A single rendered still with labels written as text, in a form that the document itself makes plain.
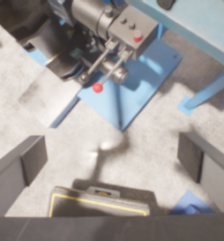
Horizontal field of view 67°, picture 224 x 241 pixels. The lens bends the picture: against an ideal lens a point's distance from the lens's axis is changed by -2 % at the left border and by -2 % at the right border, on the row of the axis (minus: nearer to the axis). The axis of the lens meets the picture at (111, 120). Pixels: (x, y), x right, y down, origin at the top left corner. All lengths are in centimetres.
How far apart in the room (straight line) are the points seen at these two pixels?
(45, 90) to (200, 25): 133
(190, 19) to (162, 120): 107
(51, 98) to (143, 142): 88
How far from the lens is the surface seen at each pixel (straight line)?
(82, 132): 159
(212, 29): 59
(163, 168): 155
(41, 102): 162
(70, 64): 117
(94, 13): 69
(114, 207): 127
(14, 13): 83
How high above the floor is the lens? 151
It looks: 79 degrees down
